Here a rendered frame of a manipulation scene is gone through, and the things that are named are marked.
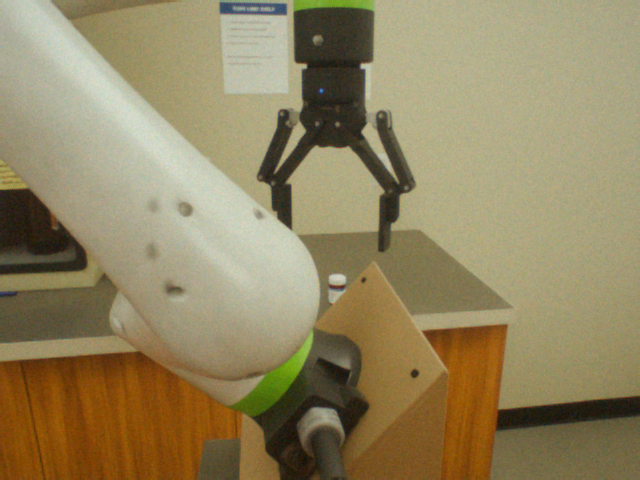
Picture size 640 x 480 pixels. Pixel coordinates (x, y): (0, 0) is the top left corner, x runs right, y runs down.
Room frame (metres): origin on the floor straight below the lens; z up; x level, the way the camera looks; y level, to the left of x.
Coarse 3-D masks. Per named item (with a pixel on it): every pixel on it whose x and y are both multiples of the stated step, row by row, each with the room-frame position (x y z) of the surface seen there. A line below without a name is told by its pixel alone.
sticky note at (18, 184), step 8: (0, 160) 1.23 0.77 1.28; (0, 168) 1.23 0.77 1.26; (8, 168) 1.24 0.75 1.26; (0, 176) 1.23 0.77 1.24; (8, 176) 1.24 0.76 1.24; (16, 176) 1.24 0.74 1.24; (0, 184) 1.23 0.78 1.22; (8, 184) 1.24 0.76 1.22; (16, 184) 1.24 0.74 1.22; (24, 184) 1.24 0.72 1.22
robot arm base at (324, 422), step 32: (320, 352) 0.49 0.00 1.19; (352, 352) 0.50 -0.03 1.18; (320, 384) 0.44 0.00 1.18; (352, 384) 0.47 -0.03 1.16; (256, 416) 0.46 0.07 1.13; (288, 416) 0.41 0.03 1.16; (320, 416) 0.40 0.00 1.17; (352, 416) 0.42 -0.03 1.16; (288, 448) 0.40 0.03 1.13; (320, 448) 0.37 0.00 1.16
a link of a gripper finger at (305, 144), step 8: (320, 120) 0.62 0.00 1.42; (312, 128) 0.62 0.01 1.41; (320, 128) 0.62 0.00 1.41; (304, 136) 0.63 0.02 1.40; (312, 136) 0.62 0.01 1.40; (304, 144) 0.63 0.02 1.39; (312, 144) 0.64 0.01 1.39; (296, 152) 0.64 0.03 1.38; (304, 152) 0.64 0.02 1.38; (288, 160) 0.64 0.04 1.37; (296, 160) 0.64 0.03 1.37; (280, 168) 0.65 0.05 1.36; (288, 168) 0.64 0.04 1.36; (296, 168) 0.66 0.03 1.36; (280, 176) 0.65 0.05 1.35; (288, 176) 0.66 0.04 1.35; (272, 184) 0.65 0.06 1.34
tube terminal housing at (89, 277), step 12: (96, 264) 1.31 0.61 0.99; (0, 276) 1.24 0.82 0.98; (12, 276) 1.24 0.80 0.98; (24, 276) 1.25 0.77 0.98; (36, 276) 1.25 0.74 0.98; (48, 276) 1.26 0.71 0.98; (60, 276) 1.26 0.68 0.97; (72, 276) 1.26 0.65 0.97; (84, 276) 1.27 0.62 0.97; (96, 276) 1.30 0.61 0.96; (0, 288) 1.24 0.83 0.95; (12, 288) 1.24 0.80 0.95; (24, 288) 1.25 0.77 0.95; (36, 288) 1.25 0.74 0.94; (48, 288) 1.26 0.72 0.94; (60, 288) 1.26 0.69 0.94
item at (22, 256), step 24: (0, 192) 1.23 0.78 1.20; (24, 192) 1.24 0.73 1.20; (0, 216) 1.23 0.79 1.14; (24, 216) 1.24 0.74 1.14; (48, 216) 1.25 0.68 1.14; (0, 240) 1.23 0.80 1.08; (24, 240) 1.24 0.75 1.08; (48, 240) 1.25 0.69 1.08; (72, 240) 1.25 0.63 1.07; (0, 264) 1.23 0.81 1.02; (24, 264) 1.24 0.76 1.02; (48, 264) 1.25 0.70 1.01; (72, 264) 1.25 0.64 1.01
